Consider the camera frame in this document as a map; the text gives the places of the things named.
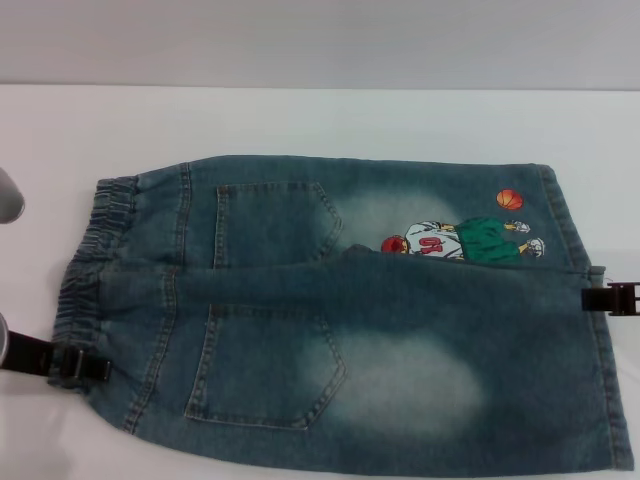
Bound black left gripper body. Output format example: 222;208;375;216
4;326;64;376

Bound silver black wrist camera box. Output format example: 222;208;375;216
0;167;27;225

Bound blue denim shorts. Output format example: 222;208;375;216
47;153;632;480

